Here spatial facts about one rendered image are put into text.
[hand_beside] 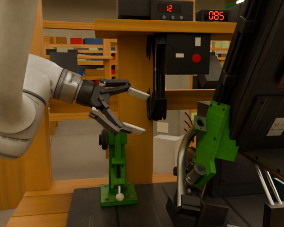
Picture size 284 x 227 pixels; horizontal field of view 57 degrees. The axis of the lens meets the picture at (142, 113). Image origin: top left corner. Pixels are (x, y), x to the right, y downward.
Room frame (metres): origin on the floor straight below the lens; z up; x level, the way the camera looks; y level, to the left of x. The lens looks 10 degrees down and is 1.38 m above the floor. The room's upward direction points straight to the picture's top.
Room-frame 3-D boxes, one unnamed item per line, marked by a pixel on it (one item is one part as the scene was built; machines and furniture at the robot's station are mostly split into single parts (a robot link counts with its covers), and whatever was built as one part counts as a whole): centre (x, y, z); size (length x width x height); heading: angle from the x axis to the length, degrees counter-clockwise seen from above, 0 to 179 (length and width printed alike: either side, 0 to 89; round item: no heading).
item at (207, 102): (1.01, -0.39, 1.07); 0.30 x 0.18 x 0.34; 99
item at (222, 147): (0.79, -0.24, 1.17); 0.13 x 0.12 x 0.20; 99
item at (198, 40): (1.05, -0.16, 1.42); 0.17 x 0.12 x 0.15; 99
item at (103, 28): (1.12, -0.26, 1.52); 0.90 x 0.25 x 0.04; 99
